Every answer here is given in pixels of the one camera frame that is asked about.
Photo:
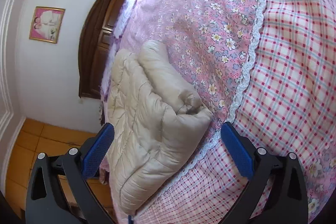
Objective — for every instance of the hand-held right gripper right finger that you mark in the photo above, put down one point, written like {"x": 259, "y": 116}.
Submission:
{"x": 237, "y": 150}

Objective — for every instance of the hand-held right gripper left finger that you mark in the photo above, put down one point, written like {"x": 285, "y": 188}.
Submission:
{"x": 97, "y": 148}

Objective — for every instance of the beige quilted down jacket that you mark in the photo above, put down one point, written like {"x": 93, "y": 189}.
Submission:
{"x": 147, "y": 121}

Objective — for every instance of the dark wooden bed headboard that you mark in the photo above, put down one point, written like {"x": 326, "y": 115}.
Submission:
{"x": 92, "y": 56}

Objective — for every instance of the bed with pink floral cover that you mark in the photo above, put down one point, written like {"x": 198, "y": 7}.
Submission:
{"x": 275, "y": 56}

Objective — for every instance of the gold framed wall picture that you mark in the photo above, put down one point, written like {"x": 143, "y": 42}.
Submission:
{"x": 47, "y": 24}

